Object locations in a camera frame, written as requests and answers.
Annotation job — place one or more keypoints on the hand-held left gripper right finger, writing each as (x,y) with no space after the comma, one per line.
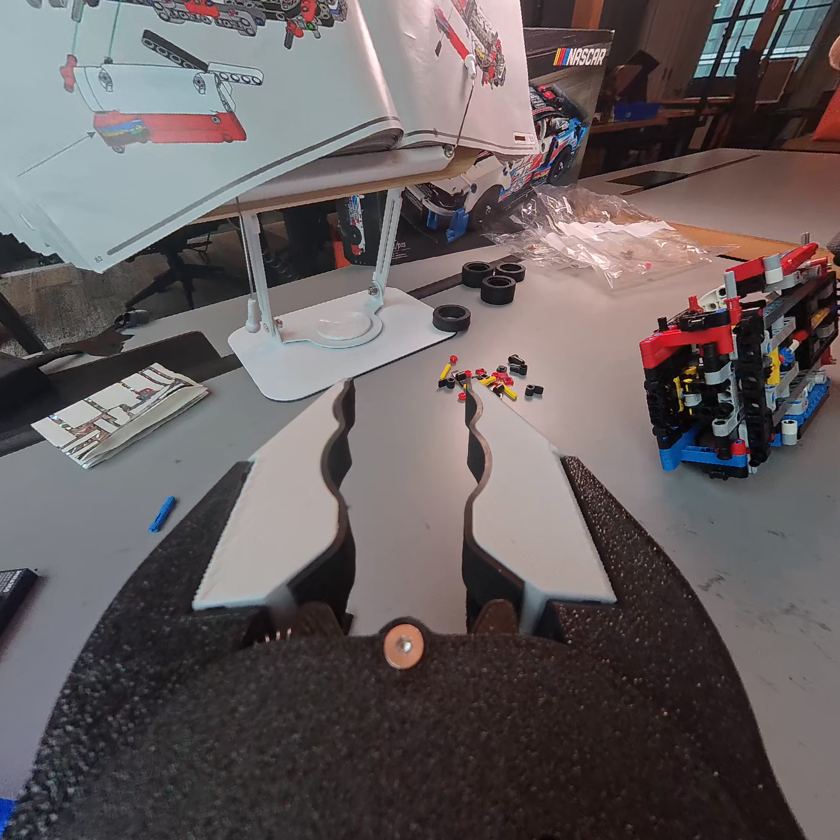
(538,518)

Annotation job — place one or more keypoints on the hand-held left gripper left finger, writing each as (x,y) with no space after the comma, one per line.
(275,512)

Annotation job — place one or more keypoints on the toy brick car model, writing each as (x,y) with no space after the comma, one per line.
(722,367)

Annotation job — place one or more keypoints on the grey desk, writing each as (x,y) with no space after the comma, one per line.
(656,558)

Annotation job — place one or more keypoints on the small blue brick pin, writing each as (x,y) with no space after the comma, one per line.
(162,515)

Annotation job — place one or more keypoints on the pile of small brick pieces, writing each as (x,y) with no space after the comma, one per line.
(502,380)

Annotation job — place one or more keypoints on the white metal book stand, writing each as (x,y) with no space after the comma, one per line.
(295,367)

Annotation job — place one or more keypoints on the folded sticker sheet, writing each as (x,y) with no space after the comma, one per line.
(124,413)

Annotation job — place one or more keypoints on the black rubber toy tyre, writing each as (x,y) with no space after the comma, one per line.
(451,319)
(497,291)
(510,271)
(477,275)

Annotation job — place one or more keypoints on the black office chair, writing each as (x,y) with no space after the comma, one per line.
(177,262)

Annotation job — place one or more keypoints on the black flat device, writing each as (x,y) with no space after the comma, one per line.
(13,597)

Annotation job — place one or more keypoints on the clear plastic bag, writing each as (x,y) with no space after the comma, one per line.
(590,243)

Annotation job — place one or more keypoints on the blue storage bin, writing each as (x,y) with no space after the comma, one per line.
(636,110)

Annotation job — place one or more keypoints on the open building instruction booklet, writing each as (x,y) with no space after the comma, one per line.
(197,98)

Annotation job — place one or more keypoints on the wooden workbench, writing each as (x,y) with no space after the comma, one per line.
(695,108)

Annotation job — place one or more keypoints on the black toy car box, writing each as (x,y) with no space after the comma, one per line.
(571,59)

